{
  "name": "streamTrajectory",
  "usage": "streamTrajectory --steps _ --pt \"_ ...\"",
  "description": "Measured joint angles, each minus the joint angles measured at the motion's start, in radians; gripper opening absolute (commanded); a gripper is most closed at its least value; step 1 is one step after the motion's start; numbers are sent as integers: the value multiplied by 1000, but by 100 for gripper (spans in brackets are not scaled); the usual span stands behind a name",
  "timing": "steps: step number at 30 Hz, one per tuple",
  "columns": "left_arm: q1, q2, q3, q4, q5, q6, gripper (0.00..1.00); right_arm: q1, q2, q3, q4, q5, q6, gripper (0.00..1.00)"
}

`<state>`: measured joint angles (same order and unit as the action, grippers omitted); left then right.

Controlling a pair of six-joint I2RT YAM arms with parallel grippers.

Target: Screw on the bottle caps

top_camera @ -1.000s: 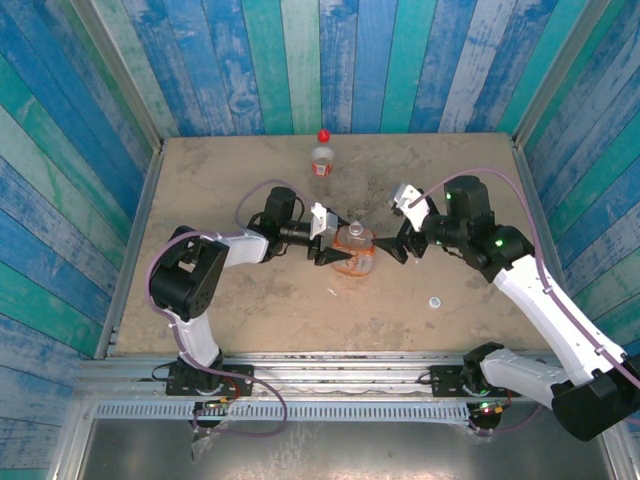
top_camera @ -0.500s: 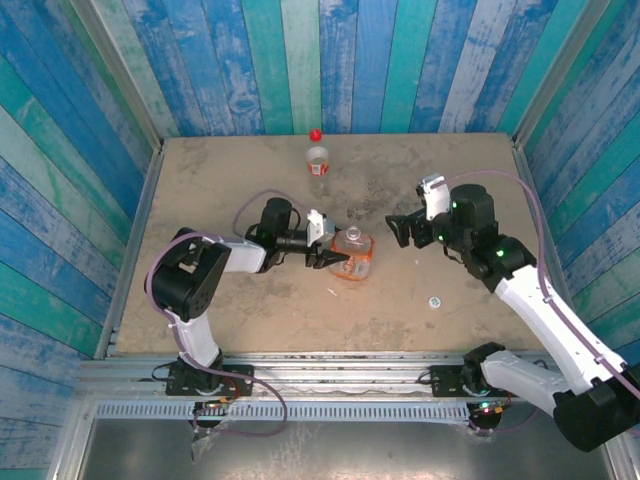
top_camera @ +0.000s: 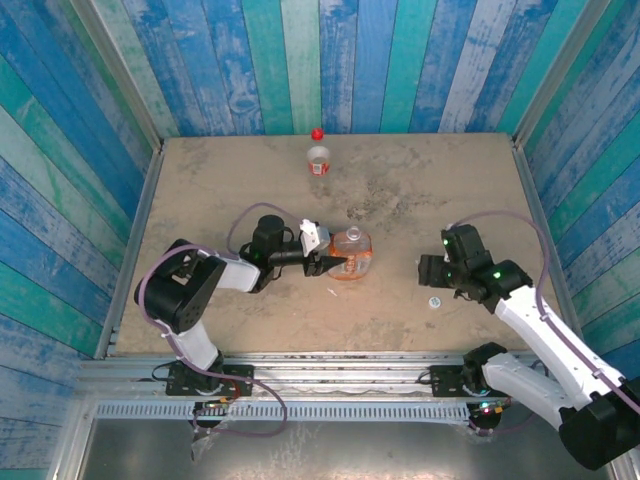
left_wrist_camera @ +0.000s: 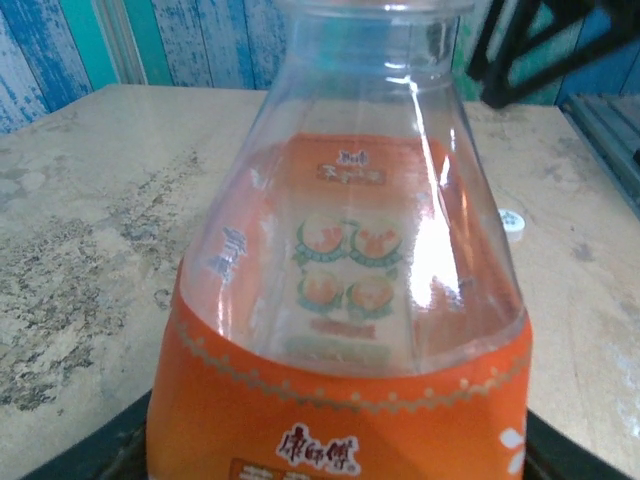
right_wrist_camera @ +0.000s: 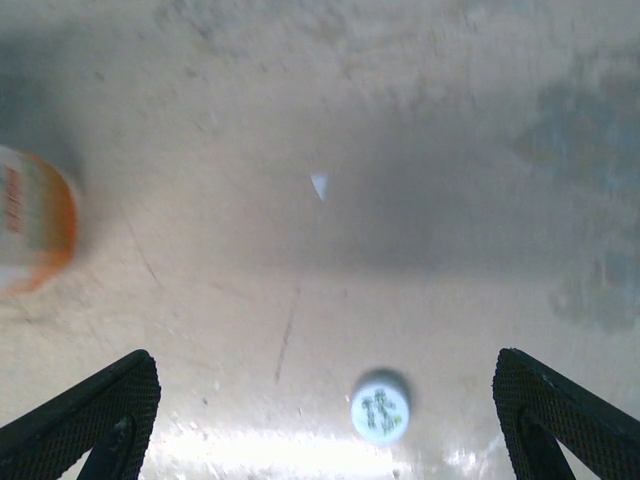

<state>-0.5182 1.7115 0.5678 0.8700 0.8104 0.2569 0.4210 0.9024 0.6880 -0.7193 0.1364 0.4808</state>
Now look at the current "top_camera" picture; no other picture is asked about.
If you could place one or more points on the clear bottle with orange label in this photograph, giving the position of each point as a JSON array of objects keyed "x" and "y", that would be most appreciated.
[{"x": 357, "y": 250}]

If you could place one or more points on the white bottle cap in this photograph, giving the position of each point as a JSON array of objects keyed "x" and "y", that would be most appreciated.
[{"x": 434, "y": 302}]

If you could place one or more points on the clear bottle with red label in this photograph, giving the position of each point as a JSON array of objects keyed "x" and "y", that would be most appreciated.
[{"x": 319, "y": 165}]

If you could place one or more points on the red bottle cap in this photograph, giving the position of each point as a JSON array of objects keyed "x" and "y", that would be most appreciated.
[{"x": 316, "y": 134}]

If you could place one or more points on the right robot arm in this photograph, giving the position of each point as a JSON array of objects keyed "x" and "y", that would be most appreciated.
[{"x": 540, "y": 320}]

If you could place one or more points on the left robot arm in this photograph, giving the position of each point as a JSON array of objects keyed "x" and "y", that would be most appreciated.
[{"x": 175, "y": 295}]

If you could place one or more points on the small circuit board with LEDs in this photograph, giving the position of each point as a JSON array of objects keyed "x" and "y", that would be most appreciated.
[
  {"x": 487, "y": 407},
  {"x": 215, "y": 403}
]

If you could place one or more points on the shiny steel panel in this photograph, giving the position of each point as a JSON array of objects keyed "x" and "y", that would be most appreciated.
[{"x": 375, "y": 450}]

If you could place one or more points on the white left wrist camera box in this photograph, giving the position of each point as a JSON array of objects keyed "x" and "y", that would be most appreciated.
[{"x": 315, "y": 239}]

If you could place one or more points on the aluminium table side rail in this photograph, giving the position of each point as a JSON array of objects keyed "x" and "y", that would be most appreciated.
[
  {"x": 531, "y": 190},
  {"x": 150, "y": 187}
]

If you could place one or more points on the aluminium mounting rail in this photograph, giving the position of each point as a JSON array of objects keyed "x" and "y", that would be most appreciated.
[{"x": 340, "y": 372}]

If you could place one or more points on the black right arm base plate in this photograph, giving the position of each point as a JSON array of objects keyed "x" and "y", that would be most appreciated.
[{"x": 445, "y": 382}]

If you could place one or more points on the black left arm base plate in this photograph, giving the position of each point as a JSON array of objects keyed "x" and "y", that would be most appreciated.
[{"x": 240, "y": 382}]

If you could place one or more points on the aluminium corner post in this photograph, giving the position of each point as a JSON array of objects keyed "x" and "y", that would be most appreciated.
[
  {"x": 125, "y": 75},
  {"x": 555, "y": 75}
]

